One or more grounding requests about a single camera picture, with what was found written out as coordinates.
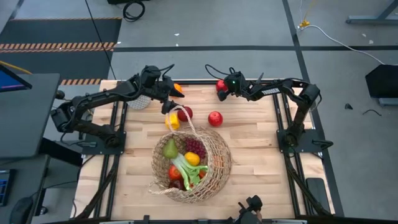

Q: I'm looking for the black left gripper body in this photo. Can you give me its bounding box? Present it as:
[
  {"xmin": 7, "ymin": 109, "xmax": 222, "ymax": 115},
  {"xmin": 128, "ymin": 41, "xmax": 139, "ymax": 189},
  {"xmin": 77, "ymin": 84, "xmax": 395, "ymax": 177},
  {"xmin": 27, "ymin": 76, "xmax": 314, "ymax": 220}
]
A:
[{"xmin": 148, "ymin": 75, "xmax": 175, "ymax": 103}]

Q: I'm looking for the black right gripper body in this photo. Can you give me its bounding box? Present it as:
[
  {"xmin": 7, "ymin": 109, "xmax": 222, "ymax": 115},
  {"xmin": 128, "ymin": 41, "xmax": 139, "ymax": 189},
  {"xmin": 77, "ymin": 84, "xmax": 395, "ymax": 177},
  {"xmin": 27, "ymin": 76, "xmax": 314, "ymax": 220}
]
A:
[{"xmin": 228, "ymin": 71, "xmax": 249, "ymax": 96}]

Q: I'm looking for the green pear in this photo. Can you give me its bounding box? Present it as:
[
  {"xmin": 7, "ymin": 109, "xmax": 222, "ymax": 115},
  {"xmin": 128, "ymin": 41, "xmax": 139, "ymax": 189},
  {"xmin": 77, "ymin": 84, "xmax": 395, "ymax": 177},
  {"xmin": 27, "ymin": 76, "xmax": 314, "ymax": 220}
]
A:
[{"xmin": 162, "ymin": 138, "xmax": 180, "ymax": 160}]

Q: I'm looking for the purple grape bunch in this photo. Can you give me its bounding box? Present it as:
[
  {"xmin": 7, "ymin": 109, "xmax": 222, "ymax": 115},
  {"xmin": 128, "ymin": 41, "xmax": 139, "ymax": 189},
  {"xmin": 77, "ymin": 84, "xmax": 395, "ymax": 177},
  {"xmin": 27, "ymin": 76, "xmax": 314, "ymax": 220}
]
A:
[{"xmin": 184, "ymin": 137, "xmax": 208, "ymax": 161}]

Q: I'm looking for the yellow lemon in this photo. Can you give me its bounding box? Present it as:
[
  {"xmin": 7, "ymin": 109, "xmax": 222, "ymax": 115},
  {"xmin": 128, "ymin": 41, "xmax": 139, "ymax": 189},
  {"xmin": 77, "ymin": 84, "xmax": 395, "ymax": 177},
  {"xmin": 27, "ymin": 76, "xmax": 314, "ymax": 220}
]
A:
[{"xmin": 183, "ymin": 151, "xmax": 201, "ymax": 167}]

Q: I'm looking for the green leafy stalk vegetable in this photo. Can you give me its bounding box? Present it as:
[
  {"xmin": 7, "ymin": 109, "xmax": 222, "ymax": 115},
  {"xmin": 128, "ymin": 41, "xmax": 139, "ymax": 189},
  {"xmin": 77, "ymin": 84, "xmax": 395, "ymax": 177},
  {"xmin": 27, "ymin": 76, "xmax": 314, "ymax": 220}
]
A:
[{"xmin": 170, "ymin": 152, "xmax": 210, "ymax": 192}]

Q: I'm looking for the dark red apple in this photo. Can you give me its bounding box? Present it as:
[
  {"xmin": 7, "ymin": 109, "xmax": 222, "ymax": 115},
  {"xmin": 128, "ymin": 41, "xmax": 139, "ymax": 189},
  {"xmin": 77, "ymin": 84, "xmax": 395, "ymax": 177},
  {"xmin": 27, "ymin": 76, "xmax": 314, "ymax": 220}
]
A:
[{"xmin": 168, "ymin": 179, "xmax": 188, "ymax": 192}]

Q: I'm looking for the woven straw basket with handles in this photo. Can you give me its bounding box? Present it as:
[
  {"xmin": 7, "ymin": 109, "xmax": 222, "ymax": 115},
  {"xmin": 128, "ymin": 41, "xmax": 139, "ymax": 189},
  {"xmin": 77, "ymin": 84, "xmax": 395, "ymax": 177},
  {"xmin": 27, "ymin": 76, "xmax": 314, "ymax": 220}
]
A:
[{"xmin": 148, "ymin": 105, "xmax": 233, "ymax": 205}]

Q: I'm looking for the yellow bell pepper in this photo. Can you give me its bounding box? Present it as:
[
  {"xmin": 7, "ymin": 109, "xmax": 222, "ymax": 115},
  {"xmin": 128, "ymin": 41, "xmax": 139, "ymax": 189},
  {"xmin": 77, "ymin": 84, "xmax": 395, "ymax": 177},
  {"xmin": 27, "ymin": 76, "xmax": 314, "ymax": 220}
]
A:
[{"xmin": 164, "ymin": 111, "xmax": 181, "ymax": 131}]

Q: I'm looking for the crimson round fruit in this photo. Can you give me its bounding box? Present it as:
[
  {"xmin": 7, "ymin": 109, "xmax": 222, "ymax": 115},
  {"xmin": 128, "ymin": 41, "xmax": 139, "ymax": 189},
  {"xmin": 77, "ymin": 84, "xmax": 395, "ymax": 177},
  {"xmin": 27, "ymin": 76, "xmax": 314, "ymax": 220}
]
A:
[{"xmin": 177, "ymin": 106, "xmax": 194, "ymax": 123}]

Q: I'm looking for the black hazard striped floor mat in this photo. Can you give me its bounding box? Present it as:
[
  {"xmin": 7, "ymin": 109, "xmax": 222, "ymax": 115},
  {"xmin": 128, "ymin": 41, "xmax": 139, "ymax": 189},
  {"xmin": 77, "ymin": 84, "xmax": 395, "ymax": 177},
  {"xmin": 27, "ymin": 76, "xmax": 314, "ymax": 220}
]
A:
[{"xmin": 0, "ymin": 17, "xmax": 123, "ymax": 86}]

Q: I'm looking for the black flat phone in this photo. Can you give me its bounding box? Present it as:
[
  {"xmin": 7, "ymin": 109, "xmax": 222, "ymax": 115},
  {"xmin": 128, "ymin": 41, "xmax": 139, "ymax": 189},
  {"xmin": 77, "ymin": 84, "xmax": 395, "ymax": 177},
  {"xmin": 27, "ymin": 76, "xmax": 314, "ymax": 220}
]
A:
[{"xmin": 305, "ymin": 177, "xmax": 331, "ymax": 214}]

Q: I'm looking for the grey desk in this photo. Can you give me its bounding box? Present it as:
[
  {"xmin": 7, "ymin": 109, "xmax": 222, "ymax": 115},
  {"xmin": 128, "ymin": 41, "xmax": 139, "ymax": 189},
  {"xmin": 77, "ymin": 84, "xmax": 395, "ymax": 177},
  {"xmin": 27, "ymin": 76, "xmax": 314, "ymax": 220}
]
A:
[{"xmin": 0, "ymin": 73, "xmax": 62, "ymax": 160}]

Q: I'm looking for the black box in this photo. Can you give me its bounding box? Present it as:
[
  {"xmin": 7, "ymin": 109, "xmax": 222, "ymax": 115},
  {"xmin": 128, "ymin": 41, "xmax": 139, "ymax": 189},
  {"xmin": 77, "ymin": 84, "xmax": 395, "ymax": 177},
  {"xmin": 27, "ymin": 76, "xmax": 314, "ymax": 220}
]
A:
[{"xmin": 364, "ymin": 63, "xmax": 398, "ymax": 100}]

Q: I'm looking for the monitor with blue screen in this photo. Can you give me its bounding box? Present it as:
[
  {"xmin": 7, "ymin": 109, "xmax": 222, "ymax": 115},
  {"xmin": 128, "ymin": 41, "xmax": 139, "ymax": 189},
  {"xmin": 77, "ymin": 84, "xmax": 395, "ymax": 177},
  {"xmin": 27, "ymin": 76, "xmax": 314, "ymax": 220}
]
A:
[{"xmin": 0, "ymin": 64, "xmax": 33, "ymax": 93}]

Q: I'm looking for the grey metal stand leg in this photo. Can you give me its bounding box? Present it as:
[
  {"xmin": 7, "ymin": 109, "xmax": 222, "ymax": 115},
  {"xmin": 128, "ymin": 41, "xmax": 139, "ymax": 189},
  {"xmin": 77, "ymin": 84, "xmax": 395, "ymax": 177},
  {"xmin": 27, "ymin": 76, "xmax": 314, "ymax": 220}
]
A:
[{"xmin": 345, "ymin": 0, "xmax": 398, "ymax": 26}]

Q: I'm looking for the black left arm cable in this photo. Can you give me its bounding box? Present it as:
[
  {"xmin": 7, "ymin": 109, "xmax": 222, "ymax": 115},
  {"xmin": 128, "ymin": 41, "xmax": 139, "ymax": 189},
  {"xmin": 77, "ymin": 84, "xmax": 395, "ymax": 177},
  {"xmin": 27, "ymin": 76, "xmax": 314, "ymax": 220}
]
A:
[{"xmin": 140, "ymin": 63, "xmax": 175, "ymax": 80}]

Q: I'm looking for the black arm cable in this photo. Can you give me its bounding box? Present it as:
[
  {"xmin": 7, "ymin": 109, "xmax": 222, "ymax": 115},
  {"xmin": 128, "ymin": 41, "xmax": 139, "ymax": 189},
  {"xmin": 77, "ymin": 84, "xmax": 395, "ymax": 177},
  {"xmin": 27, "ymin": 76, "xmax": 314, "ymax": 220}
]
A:
[
  {"xmin": 140, "ymin": 63, "xmax": 175, "ymax": 80},
  {"xmin": 204, "ymin": 63, "xmax": 233, "ymax": 81}
]

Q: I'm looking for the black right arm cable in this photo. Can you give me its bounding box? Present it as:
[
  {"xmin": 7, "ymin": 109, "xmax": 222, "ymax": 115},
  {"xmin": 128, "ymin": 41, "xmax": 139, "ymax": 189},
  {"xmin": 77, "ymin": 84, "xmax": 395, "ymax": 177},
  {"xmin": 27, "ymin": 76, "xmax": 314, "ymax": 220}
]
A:
[{"xmin": 204, "ymin": 63, "xmax": 233, "ymax": 81}]

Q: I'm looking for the coiled black floor cable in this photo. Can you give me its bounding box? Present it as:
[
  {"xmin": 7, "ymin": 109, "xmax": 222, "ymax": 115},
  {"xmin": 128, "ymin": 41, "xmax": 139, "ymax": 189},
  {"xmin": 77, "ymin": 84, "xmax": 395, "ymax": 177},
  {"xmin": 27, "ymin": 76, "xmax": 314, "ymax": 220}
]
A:
[{"xmin": 122, "ymin": 0, "xmax": 146, "ymax": 23}]

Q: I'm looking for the long black floor cable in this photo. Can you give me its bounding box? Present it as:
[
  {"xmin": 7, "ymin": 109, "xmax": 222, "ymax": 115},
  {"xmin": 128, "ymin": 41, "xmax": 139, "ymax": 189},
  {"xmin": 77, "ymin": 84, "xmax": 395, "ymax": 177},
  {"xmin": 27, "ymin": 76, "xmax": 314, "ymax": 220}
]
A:
[{"xmin": 84, "ymin": 0, "xmax": 118, "ymax": 81}]

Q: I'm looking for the white floor cable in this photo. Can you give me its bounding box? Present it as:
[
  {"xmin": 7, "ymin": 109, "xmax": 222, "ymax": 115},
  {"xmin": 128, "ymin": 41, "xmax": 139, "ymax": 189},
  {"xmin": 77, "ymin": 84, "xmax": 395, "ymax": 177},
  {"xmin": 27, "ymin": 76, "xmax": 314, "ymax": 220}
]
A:
[{"xmin": 297, "ymin": 23, "xmax": 387, "ymax": 66}]

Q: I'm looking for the black table-level camera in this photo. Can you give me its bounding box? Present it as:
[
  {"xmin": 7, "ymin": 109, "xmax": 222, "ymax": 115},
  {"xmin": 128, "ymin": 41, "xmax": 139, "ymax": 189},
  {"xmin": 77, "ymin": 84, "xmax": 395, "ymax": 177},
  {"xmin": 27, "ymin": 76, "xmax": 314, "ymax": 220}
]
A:
[{"xmin": 228, "ymin": 195, "xmax": 264, "ymax": 224}]

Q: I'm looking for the short black cable piece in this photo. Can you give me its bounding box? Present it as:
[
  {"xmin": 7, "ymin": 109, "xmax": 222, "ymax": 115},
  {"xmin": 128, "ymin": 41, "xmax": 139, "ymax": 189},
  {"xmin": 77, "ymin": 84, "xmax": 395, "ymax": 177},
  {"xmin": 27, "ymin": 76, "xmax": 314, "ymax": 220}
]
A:
[{"xmin": 361, "ymin": 108, "xmax": 383, "ymax": 117}]

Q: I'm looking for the yellow cable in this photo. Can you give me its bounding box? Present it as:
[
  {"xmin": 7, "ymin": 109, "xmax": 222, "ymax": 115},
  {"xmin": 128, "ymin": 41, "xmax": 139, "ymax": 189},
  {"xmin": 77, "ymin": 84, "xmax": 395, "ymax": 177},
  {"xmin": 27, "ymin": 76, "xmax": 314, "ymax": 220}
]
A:
[{"xmin": 0, "ymin": 60, "xmax": 33, "ymax": 75}]

